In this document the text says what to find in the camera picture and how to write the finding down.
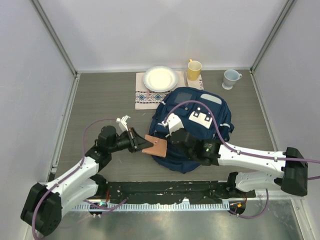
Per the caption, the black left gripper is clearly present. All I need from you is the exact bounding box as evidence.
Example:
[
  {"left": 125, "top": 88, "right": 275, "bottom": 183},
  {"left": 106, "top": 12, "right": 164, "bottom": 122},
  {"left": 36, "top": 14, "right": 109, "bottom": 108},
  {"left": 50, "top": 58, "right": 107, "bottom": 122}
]
[{"left": 108, "top": 127, "right": 153, "bottom": 154}]

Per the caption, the brown leather wallet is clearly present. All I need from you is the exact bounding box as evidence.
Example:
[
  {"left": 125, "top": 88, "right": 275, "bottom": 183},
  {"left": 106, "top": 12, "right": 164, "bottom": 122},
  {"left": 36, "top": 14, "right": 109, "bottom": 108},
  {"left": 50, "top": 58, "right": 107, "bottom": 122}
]
[{"left": 142, "top": 134, "right": 168, "bottom": 158}]

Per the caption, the blue student backpack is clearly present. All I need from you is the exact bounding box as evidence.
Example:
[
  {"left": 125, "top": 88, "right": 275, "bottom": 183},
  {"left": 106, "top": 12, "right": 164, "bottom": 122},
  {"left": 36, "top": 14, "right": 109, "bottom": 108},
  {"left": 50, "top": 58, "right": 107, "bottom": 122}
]
[{"left": 148, "top": 87, "right": 235, "bottom": 174}]

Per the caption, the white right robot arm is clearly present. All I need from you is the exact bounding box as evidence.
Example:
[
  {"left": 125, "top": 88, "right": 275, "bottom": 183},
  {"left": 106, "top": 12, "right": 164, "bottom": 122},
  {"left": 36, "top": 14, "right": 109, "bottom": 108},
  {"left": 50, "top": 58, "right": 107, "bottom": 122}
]
[{"left": 169, "top": 128, "right": 308, "bottom": 198}]

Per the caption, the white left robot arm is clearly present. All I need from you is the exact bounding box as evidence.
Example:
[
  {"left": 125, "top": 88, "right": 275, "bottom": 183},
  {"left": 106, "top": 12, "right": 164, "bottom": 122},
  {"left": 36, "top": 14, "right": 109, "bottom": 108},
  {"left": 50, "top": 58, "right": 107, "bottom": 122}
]
[{"left": 20, "top": 125, "right": 153, "bottom": 239}]

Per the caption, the patterned cloth placemat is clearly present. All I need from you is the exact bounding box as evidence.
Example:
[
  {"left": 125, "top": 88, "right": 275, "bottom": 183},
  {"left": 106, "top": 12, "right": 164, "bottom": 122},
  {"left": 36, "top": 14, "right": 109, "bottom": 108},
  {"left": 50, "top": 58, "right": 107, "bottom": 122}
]
[{"left": 135, "top": 71, "right": 204, "bottom": 110}]

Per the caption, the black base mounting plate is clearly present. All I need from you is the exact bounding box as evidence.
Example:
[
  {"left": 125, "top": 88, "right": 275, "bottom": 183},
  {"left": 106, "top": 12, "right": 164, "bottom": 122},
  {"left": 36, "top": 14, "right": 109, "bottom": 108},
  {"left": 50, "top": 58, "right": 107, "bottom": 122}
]
[{"left": 87, "top": 180, "right": 256, "bottom": 205}]

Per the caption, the white paper plate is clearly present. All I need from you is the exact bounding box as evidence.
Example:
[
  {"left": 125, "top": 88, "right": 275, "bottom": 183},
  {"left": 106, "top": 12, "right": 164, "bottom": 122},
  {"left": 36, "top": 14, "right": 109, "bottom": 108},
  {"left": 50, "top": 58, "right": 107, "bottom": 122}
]
[{"left": 142, "top": 65, "right": 179, "bottom": 93}]

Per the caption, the yellow mug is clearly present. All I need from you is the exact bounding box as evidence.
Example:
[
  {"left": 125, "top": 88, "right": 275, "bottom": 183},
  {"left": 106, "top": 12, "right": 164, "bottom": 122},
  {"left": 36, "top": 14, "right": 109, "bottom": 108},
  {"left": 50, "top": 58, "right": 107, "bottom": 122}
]
[{"left": 186, "top": 59, "right": 202, "bottom": 81}]

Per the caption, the light blue mug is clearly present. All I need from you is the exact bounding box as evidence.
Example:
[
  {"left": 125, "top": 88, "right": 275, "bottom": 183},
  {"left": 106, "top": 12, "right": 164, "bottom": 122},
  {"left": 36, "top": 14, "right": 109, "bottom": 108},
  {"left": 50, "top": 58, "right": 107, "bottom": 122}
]
[{"left": 222, "top": 69, "right": 243, "bottom": 90}]

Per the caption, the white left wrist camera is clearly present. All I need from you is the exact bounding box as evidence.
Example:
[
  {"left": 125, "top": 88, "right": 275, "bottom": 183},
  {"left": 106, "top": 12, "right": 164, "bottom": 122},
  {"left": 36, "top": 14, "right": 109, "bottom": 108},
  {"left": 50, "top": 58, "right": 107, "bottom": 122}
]
[{"left": 116, "top": 115, "right": 131, "bottom": 132}]

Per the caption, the pink handled table knife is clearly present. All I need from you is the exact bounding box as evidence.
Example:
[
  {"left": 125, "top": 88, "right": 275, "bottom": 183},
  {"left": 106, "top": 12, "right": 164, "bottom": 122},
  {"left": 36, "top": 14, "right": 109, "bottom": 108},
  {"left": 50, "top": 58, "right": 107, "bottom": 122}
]
[{"left": 184, "top": 71, "right": 189, "bottom": 87}]

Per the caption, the slotted cable duct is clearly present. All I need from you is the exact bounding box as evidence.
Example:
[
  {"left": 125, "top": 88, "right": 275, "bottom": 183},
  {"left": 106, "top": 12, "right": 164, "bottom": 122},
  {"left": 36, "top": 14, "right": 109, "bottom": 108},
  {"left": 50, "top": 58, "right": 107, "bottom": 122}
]
[{"left": 71, "top": 200, "right": 230, "bottom": 212}]

